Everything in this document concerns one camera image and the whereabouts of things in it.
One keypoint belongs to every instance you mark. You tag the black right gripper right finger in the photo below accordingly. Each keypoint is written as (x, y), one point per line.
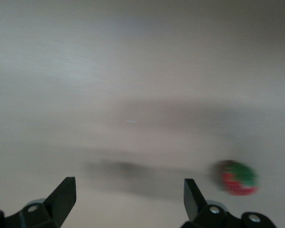
(204, 213)

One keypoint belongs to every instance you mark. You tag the brown table cover sheet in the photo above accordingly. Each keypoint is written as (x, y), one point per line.
(133, 71)

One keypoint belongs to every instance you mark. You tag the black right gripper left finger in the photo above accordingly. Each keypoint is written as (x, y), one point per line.
(50, 211)

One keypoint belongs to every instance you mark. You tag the red strawberry green cap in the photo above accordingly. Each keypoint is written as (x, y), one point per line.
(236, 178)

